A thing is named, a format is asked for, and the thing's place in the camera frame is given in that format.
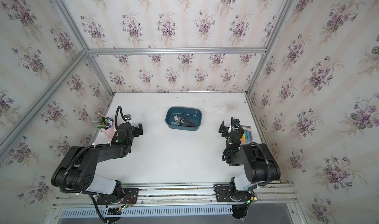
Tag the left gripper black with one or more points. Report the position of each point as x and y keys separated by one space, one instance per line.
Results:
x=136 y=133

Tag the black eraser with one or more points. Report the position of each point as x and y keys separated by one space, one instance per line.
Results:
x=189 y=124

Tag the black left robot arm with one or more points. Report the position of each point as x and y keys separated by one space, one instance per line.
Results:
x=77 y=171

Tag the aluminium frame horizontal rail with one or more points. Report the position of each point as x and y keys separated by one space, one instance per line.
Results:
x=168 y=51

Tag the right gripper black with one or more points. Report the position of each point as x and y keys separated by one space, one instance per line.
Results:
x=225 y=129

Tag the pink pen cup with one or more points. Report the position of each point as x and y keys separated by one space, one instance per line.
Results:
x=106 y=125

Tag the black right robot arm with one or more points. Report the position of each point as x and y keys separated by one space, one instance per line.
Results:
x=259 y=165

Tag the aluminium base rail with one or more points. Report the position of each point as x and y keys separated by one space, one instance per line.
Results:
x=189 y=199

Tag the coloured highlighter pack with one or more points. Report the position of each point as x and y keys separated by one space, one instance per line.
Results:
x=247 y=135

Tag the teal plastic storage box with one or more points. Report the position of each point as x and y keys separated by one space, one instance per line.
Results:
x=184 y=114

